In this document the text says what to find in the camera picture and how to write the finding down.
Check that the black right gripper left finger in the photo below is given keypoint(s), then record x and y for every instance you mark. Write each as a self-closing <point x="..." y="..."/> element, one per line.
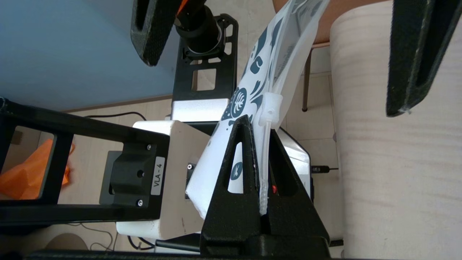
<point x="223" y="216"/>

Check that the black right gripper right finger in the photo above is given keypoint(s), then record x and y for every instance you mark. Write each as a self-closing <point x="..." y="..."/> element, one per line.
<point x="296" y="216"/>

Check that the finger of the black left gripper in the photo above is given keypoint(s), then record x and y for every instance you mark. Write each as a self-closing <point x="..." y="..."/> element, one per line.
<point x="408" y="54"/>
<point x="151" y="36"/>

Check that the white horse-print zip pouch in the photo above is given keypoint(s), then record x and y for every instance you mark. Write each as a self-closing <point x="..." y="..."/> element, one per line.
<point x="288" y="47"/>

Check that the silver robot base cover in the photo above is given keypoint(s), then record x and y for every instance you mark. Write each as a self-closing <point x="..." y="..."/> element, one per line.
<point x="198" y="110"/>

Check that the orange cloth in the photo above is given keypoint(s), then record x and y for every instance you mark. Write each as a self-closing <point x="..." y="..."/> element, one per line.
<point x="25" y="177"/>

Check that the black torso joint motor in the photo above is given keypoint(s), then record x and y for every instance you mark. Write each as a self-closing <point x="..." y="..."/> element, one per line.
<point x="200" y="32"/>

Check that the pink upholstered chair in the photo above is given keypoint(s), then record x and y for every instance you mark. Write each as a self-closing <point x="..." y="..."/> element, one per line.
<point x="346" y="18"/>

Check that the white robot torso block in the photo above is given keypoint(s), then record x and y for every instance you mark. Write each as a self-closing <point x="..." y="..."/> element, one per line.
<point x="180" y="151"/>

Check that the beige wooden hutch desk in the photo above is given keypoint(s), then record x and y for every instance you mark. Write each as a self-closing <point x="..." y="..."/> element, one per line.
<point x="397" y="180"/>

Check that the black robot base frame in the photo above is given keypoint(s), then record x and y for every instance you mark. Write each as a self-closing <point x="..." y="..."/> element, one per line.
<point x="223" y="79"/>

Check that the black labelled torso frame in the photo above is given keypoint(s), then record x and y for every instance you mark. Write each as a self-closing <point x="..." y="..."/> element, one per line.
<point x="90" y="130"/>

